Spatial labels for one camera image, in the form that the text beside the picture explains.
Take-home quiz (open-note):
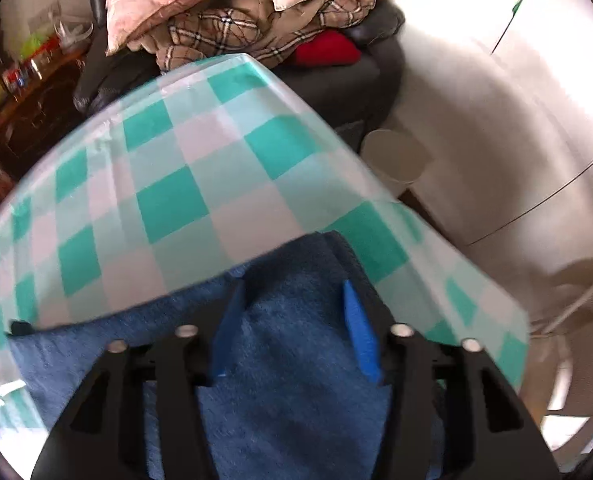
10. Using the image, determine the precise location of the red cloth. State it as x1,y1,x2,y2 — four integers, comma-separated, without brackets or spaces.
293,29,363,69

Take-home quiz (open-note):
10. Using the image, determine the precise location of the clutter of small colourful things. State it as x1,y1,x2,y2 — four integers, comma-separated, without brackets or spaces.
0,4,96,107

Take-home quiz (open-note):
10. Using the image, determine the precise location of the dark wooden nightstand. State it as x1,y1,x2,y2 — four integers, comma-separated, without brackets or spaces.
0,45,93,183

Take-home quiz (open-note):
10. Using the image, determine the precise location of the blue towel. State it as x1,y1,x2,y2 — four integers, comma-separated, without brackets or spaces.
9,230,447,480

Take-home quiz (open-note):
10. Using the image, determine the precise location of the black leather armchair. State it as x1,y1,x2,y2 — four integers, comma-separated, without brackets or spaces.
73,0,408,157

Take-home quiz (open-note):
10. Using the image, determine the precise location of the brown plaid blanket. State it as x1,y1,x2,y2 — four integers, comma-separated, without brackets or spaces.
154,0,378,74

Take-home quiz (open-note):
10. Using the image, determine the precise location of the green white checkered cloth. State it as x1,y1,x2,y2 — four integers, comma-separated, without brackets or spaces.
0,52,531,432

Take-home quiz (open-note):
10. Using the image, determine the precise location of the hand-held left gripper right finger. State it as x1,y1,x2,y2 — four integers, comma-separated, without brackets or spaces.
343,279,561,480

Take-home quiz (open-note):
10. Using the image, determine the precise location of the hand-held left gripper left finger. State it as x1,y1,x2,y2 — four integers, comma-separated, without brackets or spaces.
30,279,248,480

